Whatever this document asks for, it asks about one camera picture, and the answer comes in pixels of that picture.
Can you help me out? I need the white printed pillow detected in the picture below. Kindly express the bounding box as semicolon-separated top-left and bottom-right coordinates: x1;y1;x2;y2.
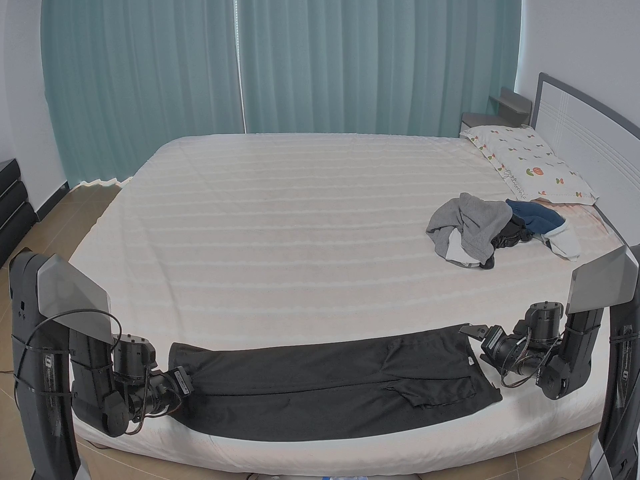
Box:
459;124;600;205

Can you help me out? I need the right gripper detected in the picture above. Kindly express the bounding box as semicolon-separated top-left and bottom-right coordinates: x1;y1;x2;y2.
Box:
459;323;525;369

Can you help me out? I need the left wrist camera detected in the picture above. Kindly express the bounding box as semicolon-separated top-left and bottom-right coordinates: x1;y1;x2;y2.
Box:
171;366;195;398

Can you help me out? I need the bed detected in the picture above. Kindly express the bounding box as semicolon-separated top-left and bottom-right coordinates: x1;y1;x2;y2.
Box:
27;71;640;471

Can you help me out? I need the black cable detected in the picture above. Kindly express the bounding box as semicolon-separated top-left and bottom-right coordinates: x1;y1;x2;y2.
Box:
14;309;123;409

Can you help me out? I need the pile of clothes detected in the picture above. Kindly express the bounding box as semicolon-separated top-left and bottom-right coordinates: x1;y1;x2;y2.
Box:
425;192;582;270

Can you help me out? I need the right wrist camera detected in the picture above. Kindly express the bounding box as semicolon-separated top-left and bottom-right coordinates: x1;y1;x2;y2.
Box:
481;325;502;355

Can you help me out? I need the black T-shirt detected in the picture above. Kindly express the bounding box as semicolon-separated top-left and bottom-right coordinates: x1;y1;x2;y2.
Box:
167;329;503;441

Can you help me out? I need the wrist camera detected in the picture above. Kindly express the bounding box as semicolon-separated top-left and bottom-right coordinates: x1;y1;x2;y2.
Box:
481;325;502;355
171;366;195;398

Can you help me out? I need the black chest of drawers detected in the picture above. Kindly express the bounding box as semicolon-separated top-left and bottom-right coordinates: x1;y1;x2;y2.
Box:
0;158;38;241

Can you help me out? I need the blue-green curtain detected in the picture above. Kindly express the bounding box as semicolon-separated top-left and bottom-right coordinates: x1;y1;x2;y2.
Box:
41;0;246;189
239;0;522;139

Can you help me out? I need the grey bedside table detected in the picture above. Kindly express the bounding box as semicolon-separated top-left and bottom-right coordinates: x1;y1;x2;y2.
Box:
460;86;532;130

